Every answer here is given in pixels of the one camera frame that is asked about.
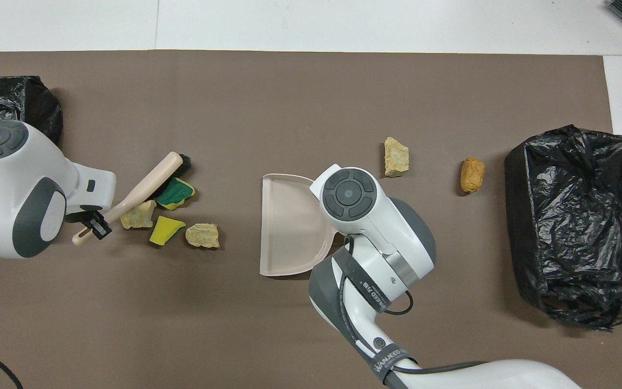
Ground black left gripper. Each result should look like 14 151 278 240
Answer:
65 205 113 240

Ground beige foam chunk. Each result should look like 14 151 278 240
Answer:
120 200 157 229
384 137 410 178

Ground beige hand brush black bristles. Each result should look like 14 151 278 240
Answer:
72 152 193 247

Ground beige plastic dustpan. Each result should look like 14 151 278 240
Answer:
260 173 339 277

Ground yellow sponge wedge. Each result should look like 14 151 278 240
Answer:
149 216 186 246

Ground green and yellow sponge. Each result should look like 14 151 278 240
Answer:
155 177 196 211

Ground orange striped toy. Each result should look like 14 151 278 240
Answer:
185 223 220 249

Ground orange-brown bread roll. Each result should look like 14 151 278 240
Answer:
460 157 485 194

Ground open bin black bag liner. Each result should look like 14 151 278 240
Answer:
504 125 622 331

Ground brown paper table mat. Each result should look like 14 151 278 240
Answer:
0 50 622 389

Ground box covered by black bag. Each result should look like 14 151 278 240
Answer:
0 76 64 190

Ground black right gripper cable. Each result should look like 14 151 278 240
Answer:
338 235 487 376

